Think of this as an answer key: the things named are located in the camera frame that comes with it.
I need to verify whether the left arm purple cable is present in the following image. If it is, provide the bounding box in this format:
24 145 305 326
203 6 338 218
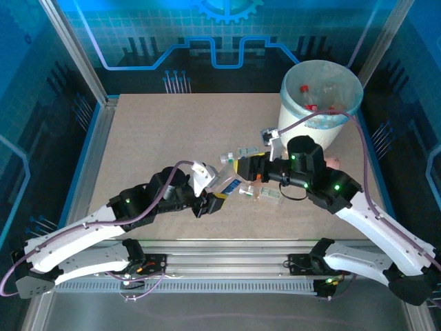
0 159 201 303

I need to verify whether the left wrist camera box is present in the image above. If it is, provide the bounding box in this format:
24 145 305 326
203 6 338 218
190 160 221 198

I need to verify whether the slotted grey cable duct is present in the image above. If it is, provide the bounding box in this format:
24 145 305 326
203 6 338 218
53 281 320 294

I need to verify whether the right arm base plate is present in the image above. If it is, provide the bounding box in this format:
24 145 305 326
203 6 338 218
287 253 331 277

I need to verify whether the grey metal plate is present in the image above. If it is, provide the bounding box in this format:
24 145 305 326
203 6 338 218
20 268 437 331

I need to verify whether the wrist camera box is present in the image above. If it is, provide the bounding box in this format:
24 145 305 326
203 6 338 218
190 160 221 198
260 127 287 162

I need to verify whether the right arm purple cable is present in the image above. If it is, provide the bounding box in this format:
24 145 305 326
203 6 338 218
277 109 441 301

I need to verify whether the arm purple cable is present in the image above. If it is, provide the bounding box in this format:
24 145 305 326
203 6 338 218
277 109 441 301
0 159 201 303

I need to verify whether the clear bottle green label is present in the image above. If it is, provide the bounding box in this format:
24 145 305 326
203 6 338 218
220 145 260 165
238 184 283 207

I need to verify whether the aluminium frame post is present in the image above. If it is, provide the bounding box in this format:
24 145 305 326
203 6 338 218
38 0 118 108
347 0 409 87

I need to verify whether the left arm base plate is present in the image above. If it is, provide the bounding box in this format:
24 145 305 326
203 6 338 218
122 252 170 277

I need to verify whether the white ribbed bin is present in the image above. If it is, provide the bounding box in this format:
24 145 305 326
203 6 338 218
278 60 365 149

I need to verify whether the small black controller board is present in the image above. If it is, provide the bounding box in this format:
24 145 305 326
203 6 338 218
312 277 338 300
119 274 145 292

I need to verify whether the aluminium frame rail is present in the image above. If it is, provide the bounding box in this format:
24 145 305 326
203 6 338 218
43 239 414 277

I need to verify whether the aluminium side rail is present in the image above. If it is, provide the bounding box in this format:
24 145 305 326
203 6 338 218
57 98 120 228

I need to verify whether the clear bottle blue cap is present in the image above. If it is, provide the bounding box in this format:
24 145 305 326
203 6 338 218
206 164 244 198

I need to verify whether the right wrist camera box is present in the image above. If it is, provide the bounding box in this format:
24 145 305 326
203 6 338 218
260 127 287 162

